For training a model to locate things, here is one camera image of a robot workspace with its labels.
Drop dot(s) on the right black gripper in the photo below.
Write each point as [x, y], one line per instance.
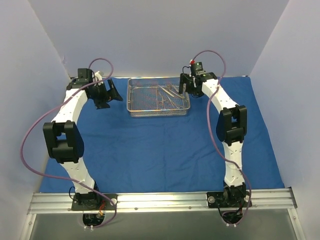
[184, 81]

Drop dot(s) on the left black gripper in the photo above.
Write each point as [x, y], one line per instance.
[105, 94]

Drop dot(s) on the steel forceps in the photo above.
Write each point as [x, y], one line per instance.
[162, 100]

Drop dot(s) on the metal mesh instrument tray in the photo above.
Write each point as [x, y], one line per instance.
[143, 99]

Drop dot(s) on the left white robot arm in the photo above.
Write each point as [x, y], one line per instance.
[62, 136]

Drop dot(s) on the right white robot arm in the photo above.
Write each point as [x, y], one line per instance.
[231, 125]

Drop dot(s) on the steel tweezers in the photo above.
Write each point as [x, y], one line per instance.
[167, 91]

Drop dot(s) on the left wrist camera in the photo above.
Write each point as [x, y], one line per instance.
[98, 76]

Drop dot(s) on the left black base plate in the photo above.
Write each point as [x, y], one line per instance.
[92, 201]

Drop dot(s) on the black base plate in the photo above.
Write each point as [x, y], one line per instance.
[92, 201]
[216, 199]

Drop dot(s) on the aluminium front rail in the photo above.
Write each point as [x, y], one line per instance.
[261, 199]

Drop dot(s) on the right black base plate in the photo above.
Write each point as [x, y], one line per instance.
[216, 199]

